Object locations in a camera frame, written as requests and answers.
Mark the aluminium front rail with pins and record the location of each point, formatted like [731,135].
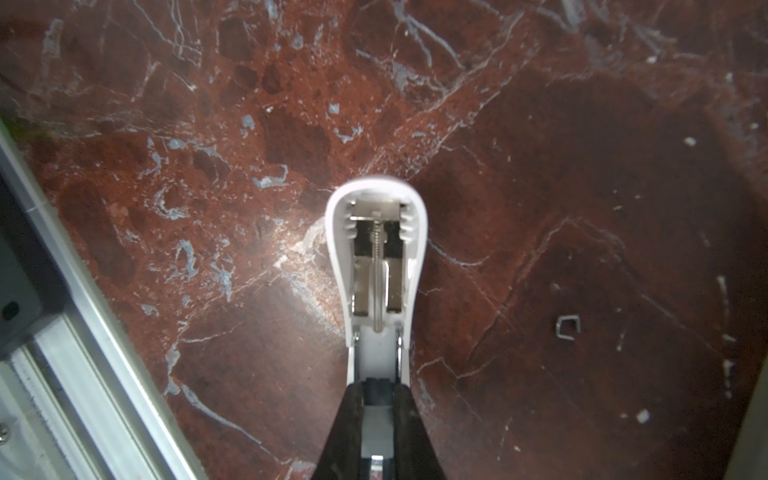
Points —
[76,402]

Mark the small white stapler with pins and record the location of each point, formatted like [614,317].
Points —
[376,229]

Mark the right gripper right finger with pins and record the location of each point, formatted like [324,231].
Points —
[414,455]

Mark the loose single metal staple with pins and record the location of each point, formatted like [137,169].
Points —
[567,327]

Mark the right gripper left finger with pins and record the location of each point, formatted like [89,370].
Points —
[341,456]

